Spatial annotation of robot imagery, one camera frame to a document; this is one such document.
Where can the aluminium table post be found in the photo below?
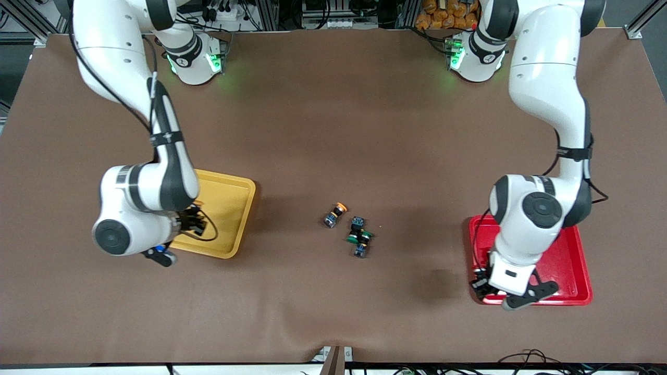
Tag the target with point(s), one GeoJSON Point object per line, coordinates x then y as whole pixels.
{"type": "Point", "coordinates": [336, 362]}

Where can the yellow plastic tray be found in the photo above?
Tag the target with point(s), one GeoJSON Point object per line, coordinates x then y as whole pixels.
{"type": "Point", "coordinates": [229, 208]}

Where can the yellow push button switch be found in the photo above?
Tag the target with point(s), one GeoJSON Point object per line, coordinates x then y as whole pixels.
{"type": "Point", "coordinates": [333, 215]}

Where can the red plastic tray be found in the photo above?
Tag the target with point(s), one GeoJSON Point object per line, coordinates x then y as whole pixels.
{"type": "Point", "coordinates": [568, 271]}

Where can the brown table mat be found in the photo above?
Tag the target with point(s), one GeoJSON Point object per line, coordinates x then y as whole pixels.
{"type": "Point", "coordinates": [333, 130]}

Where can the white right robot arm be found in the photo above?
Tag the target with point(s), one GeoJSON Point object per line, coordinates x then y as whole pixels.
{"type": "Point", "coordinates": [114, 52]}

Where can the aluminium frame profile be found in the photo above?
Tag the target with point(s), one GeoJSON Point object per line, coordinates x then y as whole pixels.
{"type": "Point", "coordinates": [643, 21]}
{"type": "Point", "coordinates": [26, 23]}

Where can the pile of orange packages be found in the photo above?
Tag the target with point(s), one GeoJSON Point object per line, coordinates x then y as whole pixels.
{"type": "Point", "coordinates": [443, 15]}

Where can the white power strip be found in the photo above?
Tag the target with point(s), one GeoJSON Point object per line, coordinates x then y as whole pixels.
{"type": "Point", "coordinates": [226, 13]}

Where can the green push button switch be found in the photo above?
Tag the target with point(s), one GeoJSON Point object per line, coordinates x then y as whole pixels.
{"type": "Point", "coordinates": [357, 223]}
{"type": "Point", "coordinates": [360, 251]}

